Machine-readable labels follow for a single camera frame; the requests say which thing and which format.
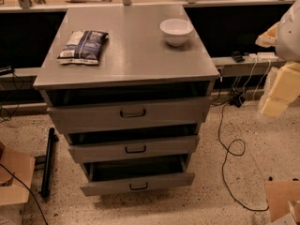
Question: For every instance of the small black device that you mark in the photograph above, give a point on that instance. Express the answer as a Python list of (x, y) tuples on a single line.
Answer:
[(238, 57)]

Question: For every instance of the grey top drawer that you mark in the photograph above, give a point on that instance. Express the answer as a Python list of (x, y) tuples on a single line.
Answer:
[(126, 107)]

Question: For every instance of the white bowl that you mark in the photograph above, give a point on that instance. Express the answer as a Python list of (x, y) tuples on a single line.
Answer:
[(176, 32)]

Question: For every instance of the grey drawer cabinet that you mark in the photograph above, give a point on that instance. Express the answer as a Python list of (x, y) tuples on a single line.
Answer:
[(134, 52)]

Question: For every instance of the cardboard box right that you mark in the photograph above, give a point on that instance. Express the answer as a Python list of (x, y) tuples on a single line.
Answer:
[(283, 198)]

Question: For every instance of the grey drawer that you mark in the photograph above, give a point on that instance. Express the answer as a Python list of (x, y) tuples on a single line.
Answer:
[(147, 142), (138, 174), (126, 107)]

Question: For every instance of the grey bottom drawer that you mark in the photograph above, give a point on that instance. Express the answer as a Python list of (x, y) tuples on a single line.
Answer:
[(138, 174)]

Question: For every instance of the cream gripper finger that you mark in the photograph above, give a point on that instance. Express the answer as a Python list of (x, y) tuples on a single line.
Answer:
[(282, 85)]

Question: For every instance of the white power strip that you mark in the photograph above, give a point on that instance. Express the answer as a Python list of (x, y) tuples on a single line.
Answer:
[(263, 56)]

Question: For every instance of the grey middle drawer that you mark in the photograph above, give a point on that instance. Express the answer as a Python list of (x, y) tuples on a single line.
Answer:
[(147, 142)]

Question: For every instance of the cardboard box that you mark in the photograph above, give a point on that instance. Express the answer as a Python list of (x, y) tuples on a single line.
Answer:
[(16, 174), (283, 198)]

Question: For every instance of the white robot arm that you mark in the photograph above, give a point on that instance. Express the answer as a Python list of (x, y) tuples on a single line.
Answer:
[(284, 36)]

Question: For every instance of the cardboard box left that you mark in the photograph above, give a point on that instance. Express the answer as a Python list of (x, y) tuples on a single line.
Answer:
[(16, 174)]

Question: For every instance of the blue white snack bag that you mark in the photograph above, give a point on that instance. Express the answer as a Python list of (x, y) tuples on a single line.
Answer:
[(83, 47)]

